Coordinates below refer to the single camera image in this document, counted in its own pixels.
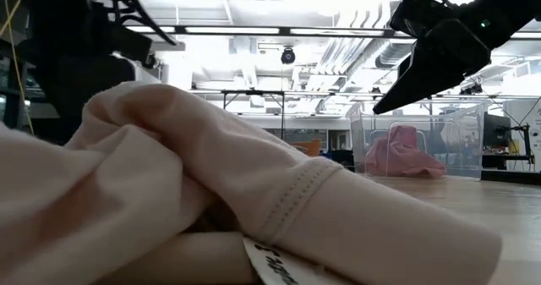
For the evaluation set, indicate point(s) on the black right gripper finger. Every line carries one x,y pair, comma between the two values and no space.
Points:
418,80
403,67

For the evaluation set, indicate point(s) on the hot pink shirt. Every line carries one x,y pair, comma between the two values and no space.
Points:
401,158

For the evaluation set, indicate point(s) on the pale pink garment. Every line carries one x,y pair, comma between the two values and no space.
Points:
169,171

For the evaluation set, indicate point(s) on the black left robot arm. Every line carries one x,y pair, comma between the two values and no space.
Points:
76,18

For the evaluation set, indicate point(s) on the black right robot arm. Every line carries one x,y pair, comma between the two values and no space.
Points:
515,6

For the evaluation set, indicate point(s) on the small black ceiling fixture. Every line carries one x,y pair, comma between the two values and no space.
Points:
471,89

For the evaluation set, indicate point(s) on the clear plastic bin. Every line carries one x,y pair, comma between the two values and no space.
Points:
465,141

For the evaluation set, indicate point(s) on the dark glass cabinet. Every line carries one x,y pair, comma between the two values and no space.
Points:
8,99

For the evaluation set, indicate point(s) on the black computer monitor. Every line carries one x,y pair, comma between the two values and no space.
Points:
496,130

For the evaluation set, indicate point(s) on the blue background crate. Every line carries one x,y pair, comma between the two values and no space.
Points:
327,154

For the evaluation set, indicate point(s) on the orange plastic bin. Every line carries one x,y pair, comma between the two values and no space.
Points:
310,147

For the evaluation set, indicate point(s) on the black background bench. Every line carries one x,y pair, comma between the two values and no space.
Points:
511,176

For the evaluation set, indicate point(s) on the long ceiling light bar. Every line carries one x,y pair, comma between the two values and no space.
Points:
232,30

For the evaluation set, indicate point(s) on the white paper tag with writing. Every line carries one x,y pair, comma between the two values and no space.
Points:
274,268

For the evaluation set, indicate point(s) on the grey ceiling duct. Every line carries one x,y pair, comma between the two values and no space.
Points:
391,56

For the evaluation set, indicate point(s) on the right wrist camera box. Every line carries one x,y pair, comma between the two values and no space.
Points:
416,14

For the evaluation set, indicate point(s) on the black dome ceiling camera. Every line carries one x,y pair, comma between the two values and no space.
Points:
288,56

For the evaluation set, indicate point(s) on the black background frame stand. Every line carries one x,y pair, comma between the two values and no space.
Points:
253,92

